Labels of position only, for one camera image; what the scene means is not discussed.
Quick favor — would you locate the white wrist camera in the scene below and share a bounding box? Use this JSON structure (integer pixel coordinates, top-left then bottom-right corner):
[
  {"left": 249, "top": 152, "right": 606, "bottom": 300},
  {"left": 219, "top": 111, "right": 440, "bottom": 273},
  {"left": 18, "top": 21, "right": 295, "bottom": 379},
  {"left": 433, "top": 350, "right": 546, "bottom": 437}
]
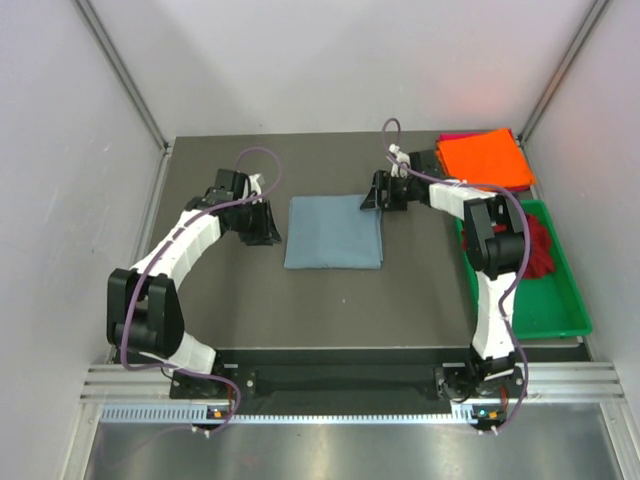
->
[
  {"left": 245, "top": 173, "right": 265, "bottom": 197},
  {"left": 386, "top": 144, "right": 411, "bottom": 178}
]

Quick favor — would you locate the folded orange t-shirt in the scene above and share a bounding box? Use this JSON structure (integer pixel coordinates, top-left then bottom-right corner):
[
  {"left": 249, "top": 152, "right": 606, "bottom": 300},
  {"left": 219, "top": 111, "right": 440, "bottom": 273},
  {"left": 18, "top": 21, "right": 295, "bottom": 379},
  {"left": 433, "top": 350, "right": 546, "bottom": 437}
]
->
[{"left": 435, "top": 128, "right": 537, "bottom": 189}]

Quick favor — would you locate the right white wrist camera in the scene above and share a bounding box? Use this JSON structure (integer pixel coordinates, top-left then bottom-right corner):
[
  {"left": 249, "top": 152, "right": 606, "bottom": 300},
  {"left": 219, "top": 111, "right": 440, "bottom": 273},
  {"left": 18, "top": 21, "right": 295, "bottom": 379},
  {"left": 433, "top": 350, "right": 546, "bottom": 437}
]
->
[{"left": 386, "top": 144, "right": 411, "bottom": 178}]

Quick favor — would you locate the grey-blue t-shirt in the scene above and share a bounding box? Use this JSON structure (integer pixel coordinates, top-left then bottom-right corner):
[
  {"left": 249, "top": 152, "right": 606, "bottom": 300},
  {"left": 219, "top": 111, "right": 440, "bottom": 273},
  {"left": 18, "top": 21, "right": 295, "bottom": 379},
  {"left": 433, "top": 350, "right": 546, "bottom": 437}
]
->
[{"left": 284, "top": 195, "right": 383, "bottom": 270}]

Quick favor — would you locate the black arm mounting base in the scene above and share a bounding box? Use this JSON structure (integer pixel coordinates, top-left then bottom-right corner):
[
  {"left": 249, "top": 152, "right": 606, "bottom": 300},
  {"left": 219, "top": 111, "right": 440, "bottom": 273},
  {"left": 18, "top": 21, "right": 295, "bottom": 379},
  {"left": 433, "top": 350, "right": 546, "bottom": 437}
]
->
[{"left": 168, "top": 345, "right": 526, "bottom": 404}]

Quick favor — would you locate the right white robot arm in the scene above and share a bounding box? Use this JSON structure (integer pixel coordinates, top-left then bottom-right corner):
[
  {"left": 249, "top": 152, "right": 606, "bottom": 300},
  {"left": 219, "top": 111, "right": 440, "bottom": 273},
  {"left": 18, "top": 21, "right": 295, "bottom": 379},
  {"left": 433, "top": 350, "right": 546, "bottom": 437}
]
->
[{"left": 360, "top": 144, "right": 531, "bottom": 396}]

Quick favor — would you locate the slotted grey cable duct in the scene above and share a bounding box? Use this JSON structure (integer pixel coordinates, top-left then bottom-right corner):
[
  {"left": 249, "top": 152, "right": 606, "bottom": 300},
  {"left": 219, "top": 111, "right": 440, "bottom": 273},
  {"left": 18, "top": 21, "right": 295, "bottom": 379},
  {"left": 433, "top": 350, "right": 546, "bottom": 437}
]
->
[{"left": 99, "top": 402, "right": 507, "bottom": 425}]

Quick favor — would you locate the green plastic tray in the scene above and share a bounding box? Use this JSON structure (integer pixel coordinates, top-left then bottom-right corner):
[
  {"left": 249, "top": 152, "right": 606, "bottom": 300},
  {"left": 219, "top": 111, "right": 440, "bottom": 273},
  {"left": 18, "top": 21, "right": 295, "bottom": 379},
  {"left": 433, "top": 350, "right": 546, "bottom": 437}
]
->
[{"left": 453, "top": 199, "right": 594, "bottom": 343}]

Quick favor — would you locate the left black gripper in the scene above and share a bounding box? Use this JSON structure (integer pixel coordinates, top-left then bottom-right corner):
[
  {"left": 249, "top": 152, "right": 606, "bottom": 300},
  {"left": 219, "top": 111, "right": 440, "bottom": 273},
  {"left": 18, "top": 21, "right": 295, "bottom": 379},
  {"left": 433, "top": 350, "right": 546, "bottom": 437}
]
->
[{"left": 229, "top": 198, "right": 281, "bottom": 246}]

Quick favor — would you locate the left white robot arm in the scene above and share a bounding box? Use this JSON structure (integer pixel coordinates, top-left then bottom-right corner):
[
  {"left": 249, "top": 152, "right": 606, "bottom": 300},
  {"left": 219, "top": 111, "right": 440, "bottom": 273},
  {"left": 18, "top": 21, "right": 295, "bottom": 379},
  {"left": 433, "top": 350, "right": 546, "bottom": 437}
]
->
[{"left": 106, "top": 169, "right": 281, "bottom": 397}]

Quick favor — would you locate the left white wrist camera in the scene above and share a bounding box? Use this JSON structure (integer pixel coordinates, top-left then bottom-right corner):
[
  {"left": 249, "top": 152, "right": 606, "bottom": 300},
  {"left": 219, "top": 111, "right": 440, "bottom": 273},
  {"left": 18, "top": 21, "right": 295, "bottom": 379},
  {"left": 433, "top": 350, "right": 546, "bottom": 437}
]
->
[{"left": 245, "top": 173, "right": 265, "bottom": 197}]

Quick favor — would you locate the dark red t-shirt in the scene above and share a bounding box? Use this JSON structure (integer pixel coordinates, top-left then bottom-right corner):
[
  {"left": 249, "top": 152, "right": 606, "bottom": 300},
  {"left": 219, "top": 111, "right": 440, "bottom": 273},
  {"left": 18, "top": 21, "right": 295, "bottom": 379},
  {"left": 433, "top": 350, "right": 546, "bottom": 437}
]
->
[{"left": 459, "top": 208, "right": 556, "bottom": 280}]

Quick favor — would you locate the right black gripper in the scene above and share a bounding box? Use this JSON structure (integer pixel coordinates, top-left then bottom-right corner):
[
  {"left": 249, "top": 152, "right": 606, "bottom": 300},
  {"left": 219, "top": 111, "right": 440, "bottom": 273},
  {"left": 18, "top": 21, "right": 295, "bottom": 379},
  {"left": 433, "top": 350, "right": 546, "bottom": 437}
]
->
[{"left": 360, "top": 172, "right": 419, "bottom": 213}]

